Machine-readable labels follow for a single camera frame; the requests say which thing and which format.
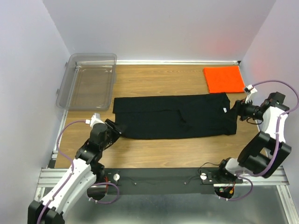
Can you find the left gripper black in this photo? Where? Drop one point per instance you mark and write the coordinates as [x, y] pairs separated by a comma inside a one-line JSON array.
[[116, 132]]

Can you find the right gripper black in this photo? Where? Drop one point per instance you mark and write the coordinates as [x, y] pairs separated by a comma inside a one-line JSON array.
[[239, 108]]

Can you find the black t-shirt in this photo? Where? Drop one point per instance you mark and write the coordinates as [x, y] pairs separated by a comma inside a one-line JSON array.
[[175, 117]]

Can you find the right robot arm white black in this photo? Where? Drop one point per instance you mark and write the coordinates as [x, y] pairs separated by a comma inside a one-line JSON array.
[[268, 149]]

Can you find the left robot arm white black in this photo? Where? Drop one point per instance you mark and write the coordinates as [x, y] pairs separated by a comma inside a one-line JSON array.
[[84, 172]]

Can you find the folded orange t-shirt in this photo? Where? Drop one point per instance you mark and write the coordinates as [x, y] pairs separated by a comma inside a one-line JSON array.
[[224, 79]]

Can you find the clear plastic bin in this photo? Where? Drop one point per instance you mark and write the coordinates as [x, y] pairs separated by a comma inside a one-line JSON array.
[[88, 82]]

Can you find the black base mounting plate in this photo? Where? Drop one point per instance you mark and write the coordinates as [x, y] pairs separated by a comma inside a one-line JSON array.
[[164, 181]]

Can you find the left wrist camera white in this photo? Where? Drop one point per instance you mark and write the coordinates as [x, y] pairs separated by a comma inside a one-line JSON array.
[[95, 119]]

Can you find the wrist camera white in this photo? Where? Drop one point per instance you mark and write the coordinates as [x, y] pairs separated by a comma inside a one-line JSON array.
[[250, 90], [95, 119]]

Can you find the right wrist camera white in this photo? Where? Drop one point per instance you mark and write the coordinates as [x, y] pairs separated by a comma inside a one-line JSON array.
[[250, 90]]

